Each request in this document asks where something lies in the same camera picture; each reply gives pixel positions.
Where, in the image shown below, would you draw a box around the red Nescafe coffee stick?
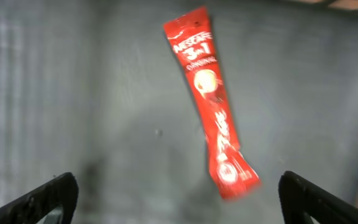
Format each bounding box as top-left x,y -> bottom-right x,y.
163,6 -> 260,200

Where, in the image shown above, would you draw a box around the grey plastic shopping basket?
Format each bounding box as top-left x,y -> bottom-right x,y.
0,1 -> 358,223

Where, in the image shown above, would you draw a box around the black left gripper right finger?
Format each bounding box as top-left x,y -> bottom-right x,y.
278,170 -> 358,224

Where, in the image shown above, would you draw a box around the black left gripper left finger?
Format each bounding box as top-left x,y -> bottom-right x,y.
0,172 -> 79,224

